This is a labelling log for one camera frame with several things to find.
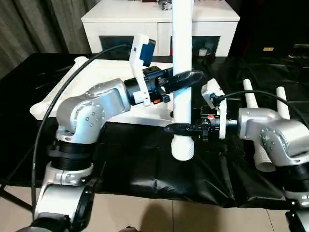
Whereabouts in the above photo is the black and white bundle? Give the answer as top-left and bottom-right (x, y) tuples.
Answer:
(158, 0), (173, 12)

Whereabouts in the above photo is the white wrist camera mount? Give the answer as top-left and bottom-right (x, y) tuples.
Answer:
(129, 33), (157, 107)
(201, 78), (228, 140)

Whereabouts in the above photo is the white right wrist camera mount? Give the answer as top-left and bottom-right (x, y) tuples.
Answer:
(201, 78), (228, 140)

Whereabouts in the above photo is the white cabinet with glass doors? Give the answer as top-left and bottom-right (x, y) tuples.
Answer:
(81, 0), (241, 58)

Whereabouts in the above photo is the white plastic table leg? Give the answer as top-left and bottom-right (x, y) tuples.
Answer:
(243, 79), (276, 173)
(170, 0), (195, 161)
(276, 87), (291, 120)

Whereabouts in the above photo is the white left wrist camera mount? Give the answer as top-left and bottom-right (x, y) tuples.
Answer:
(129, 33), (157, 107)

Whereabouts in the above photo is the white plastic table top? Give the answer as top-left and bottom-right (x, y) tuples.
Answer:
(30, 56), (175, 127)

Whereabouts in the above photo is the black tripod stand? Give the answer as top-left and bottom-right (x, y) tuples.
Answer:
(0, 185), (32, 211)

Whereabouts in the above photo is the grey-green curtain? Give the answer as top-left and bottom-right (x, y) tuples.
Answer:
(0, 0), (107, 78)

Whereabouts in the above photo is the black mat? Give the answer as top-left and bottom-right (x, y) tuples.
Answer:
(0, 53), (309, 210)

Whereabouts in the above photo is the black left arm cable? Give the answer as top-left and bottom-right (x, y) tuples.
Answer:
(30, 43), (132, 219)

